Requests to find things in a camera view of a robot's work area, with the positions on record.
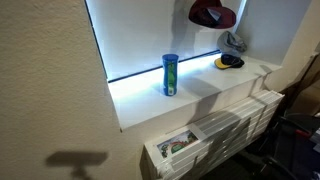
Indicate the maroon baseball cap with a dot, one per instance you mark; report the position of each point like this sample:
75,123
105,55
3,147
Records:
223,18

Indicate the blue cylindrical canister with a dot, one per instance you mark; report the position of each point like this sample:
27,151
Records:
170,75

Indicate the yellow and black cap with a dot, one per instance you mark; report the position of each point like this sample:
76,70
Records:
230,61

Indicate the gray baseball cap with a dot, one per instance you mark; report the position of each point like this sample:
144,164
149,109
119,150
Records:
231,41

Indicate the white wall radiator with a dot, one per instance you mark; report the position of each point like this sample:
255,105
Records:
226,130

